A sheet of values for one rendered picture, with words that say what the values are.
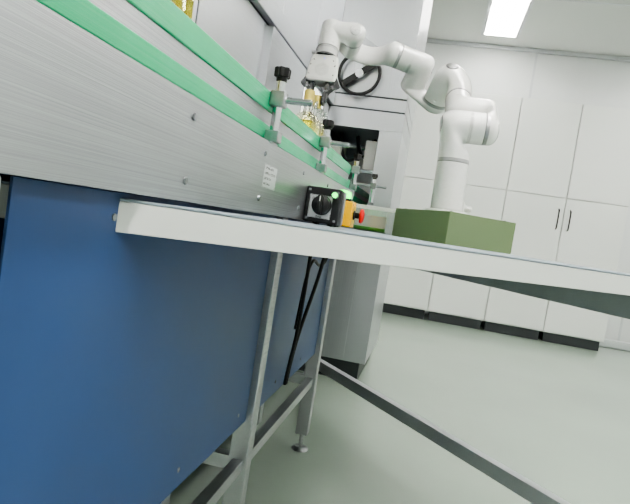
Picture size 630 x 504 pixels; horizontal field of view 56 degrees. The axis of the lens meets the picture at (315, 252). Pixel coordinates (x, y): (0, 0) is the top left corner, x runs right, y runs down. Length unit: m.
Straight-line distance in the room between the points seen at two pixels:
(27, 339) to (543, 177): 5.42
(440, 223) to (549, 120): 4.20
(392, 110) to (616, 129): 3.29
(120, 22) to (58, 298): 0.26
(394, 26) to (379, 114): 0.42
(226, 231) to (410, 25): 2.50
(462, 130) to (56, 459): 1.48
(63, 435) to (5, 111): 0.32
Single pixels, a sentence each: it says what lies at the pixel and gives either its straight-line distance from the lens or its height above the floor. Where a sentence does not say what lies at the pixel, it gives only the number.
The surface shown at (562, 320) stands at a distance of 5.82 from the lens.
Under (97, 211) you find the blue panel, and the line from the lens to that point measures 0.60.
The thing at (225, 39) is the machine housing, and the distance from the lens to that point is 1.64.
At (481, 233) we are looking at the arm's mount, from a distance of 1.76.
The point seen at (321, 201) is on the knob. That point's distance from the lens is 1.31.
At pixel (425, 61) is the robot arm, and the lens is 2.17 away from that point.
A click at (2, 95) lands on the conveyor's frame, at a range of 0.46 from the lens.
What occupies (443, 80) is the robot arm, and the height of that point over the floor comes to 1.28.
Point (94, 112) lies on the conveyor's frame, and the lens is 0.55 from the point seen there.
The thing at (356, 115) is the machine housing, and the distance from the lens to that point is 2.99.
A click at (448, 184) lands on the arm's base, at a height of 0.92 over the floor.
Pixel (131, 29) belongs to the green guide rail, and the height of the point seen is 0.91.
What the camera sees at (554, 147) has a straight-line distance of 5.81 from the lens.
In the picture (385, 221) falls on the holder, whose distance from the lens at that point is 2.10.
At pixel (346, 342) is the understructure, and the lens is 2.98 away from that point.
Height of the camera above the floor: 0.76
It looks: 3 degrees down
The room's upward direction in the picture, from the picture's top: 9 degrees clockwise
